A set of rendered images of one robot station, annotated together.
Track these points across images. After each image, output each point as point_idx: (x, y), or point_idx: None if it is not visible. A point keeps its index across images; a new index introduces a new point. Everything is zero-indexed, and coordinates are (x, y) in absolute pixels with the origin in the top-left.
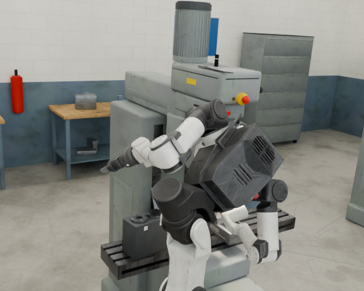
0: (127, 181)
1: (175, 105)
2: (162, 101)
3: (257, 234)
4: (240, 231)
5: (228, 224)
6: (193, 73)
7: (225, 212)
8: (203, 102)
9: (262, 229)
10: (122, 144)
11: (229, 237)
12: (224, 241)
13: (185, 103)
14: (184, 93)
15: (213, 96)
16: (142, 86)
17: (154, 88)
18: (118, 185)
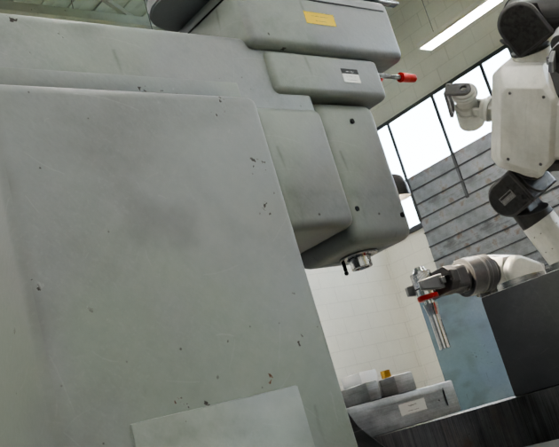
0: (248, 375)
1: (281, 82)
2: (219, 83)
3: None
4: (545, 271)
5: (539, 263)
6: (318, 1)
7: (511, 255)
8: (363, 61)
9: None
10: (162, 232)
11: (453, 390)
12: (449, 411)
13: (315, 72)
14: (302, 48)
15: (388, 44)
16: (83, 50)
17: (161, 50)
18: (191, 440)
